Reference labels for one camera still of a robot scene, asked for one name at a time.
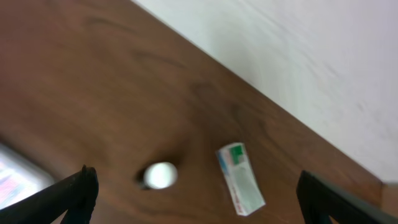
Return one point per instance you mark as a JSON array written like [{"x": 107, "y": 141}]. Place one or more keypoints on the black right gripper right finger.
[{"x": 322, "y": 202}]

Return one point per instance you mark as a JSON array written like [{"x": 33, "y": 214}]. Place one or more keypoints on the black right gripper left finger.
[{"x": 74, "y": 197}]

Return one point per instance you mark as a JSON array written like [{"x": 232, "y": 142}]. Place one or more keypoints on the black tube with white cap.
[{"x": 156, "y": 176}]

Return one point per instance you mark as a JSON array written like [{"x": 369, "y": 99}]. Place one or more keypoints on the white green medicine box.
[{"x": 240, "y": 179}]

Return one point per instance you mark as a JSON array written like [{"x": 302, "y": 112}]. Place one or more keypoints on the clear plastic container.
[{"x": 20, "y": 178}]

